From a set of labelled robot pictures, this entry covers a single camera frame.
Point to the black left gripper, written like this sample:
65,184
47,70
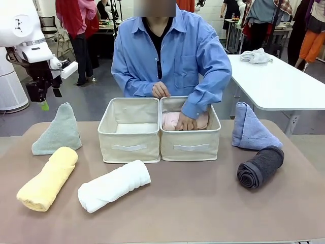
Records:
43,78

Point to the green cone towel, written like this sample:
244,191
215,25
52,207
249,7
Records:
57,132

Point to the yellow towel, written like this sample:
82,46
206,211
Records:
48,178

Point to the white towel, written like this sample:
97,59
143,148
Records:
114,185

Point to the pink towel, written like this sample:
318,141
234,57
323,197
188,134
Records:
169,122

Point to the dark grey towel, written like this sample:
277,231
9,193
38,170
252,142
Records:
261,166

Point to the person's left forearm blue sleeve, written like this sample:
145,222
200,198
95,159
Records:
203,96

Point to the person's right forearm blue sleeve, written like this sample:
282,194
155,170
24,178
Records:
132,86

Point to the metal folding stool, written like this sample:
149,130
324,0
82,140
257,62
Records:
63,45

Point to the person's right hand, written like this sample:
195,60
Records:
160,90

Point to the person's left hand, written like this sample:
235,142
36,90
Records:
187,123

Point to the person in red and pink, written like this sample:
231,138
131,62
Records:
76,33

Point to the black office chair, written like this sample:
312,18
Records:
48,25

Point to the cluttered background desk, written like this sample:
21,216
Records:
106,26

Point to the beige fabric storage box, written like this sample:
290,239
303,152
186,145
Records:
190,150
132,150

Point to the black tripod stand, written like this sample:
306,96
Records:
115,17

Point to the person in blue shirt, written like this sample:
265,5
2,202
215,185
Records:
177,50

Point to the red hanging garment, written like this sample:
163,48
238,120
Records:
186,5

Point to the grey metal background table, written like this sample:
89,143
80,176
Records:
234,35

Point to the person in black clothes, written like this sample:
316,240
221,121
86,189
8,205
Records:
230,12

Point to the blue cone folded towel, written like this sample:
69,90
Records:
250,132

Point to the white crumpled cloth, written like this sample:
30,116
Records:
255,56

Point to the mannequin with blue plaid clothes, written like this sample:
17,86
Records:
264,15

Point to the white side table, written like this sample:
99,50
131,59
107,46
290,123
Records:
279,84

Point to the mannequin with orange trousers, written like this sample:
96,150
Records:
311,43

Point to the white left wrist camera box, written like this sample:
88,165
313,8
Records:
67,69

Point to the white ribbed cylinder pedestal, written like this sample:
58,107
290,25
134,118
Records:
10,87

